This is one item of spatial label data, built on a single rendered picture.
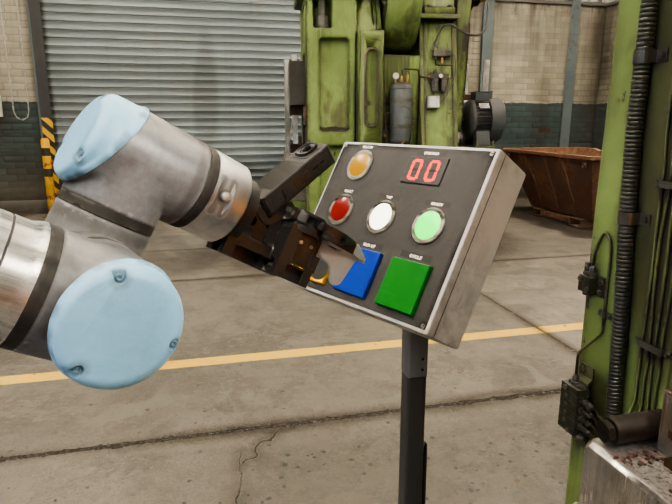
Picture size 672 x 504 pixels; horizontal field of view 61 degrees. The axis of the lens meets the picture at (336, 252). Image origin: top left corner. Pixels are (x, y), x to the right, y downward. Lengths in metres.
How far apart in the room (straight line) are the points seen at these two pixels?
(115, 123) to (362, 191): 0.53
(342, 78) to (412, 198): 4.50
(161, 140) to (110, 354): 0.22
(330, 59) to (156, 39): 3.52
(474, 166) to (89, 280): 0.59
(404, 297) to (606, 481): 0.34
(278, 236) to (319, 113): 4.66
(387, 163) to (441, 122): 4.55
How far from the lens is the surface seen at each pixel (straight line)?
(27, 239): 0.42
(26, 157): 8.63
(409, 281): 0.82
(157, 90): 8.32
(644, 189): 0.87
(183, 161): 0.56
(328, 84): 5.35
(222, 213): 0.58
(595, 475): 0.68
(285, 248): 0.64
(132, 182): 0.54
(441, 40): 5.69
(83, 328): 0.41
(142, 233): 0.56
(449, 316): 0.81
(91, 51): 8.44
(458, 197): 0.84
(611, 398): 0.93
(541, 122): 9.93
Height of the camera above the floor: 1.24
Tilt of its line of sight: 13 degrees down
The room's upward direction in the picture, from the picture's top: straight up
